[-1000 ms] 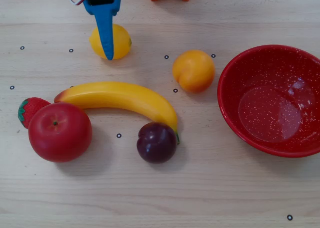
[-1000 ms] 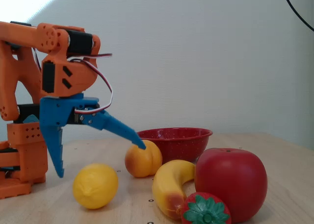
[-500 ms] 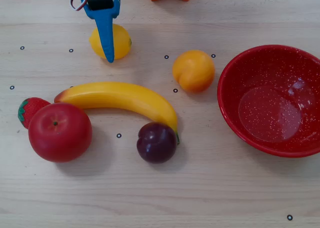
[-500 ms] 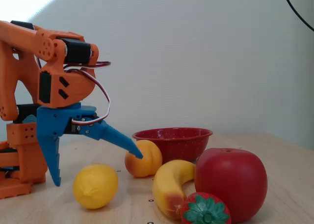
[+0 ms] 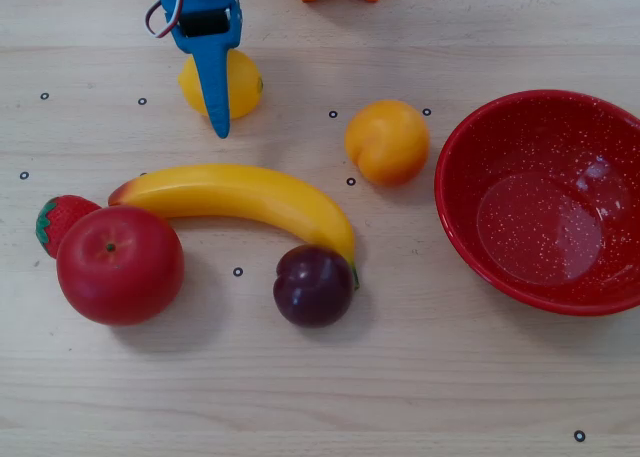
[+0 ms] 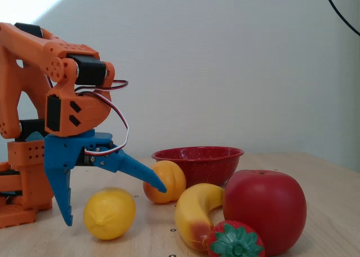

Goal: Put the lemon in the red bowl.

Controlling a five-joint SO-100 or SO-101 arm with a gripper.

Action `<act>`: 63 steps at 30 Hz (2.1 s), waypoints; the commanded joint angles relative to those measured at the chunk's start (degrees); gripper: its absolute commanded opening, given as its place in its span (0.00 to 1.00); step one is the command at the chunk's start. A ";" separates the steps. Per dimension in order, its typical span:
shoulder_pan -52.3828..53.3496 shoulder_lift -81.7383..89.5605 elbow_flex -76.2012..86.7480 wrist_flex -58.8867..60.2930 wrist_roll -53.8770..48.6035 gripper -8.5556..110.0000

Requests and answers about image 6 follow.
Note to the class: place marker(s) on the orange peach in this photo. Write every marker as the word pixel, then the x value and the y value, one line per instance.
pixel 171 178

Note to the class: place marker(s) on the yellow lemon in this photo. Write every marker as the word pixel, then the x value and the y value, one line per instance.
pixel 109 213

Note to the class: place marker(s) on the yellow banana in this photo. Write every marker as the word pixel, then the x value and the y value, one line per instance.
pixel 194 209

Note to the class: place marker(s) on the red strawberry with green leaves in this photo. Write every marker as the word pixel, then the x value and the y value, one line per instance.
pixel 236 241

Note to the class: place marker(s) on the red speckled bowl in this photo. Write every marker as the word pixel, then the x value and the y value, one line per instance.
pixel 205 167

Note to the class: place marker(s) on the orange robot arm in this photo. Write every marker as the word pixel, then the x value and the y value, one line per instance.
pixel 31 51

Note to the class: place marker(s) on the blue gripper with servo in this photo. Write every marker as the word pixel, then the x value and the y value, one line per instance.
pixel 65 151

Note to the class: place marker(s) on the red apple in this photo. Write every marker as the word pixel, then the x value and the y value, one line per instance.
pixel 267 209

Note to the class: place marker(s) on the orange robot base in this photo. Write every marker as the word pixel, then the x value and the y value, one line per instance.
pixel 28 178

